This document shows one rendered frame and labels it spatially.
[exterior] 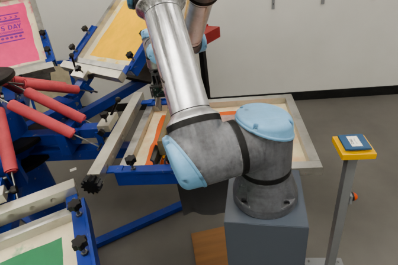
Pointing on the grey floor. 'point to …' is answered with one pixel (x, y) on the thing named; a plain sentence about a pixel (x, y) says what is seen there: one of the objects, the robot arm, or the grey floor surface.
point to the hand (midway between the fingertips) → (166, 106)
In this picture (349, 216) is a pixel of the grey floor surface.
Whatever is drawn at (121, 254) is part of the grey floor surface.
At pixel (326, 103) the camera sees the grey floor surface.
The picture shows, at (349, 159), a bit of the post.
